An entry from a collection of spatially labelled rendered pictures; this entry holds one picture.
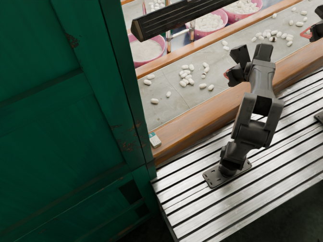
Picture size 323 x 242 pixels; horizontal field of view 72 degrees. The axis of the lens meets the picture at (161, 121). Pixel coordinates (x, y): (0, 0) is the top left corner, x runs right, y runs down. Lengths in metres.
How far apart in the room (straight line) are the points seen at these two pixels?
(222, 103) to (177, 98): 0.20
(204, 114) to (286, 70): 0.48
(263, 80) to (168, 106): 0.48
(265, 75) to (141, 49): 0.80
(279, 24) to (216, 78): 0.59
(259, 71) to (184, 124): 0.37
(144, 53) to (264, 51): 0.67
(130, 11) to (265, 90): 1.22
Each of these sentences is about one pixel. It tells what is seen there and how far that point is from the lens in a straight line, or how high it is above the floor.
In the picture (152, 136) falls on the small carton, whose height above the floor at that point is 0.79.
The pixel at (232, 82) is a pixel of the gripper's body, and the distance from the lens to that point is 0.90.
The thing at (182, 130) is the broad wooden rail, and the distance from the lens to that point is 0.91.
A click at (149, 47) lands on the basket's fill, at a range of 1.32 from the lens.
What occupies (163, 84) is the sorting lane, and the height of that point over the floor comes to 0.74.
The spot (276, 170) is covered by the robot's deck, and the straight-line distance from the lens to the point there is 1.04.
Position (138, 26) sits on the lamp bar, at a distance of 0.84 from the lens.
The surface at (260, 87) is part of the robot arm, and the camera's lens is 0.63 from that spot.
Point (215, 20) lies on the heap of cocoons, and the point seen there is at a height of 0.74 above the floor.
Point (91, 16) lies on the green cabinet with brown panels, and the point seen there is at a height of 1.38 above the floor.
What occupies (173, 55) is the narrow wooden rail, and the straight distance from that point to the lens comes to 1.22.
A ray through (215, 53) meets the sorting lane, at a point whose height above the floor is 0.74.
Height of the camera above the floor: 1.55
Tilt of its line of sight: 56 degrees down
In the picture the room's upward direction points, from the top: 6 degrees counter-clockwise
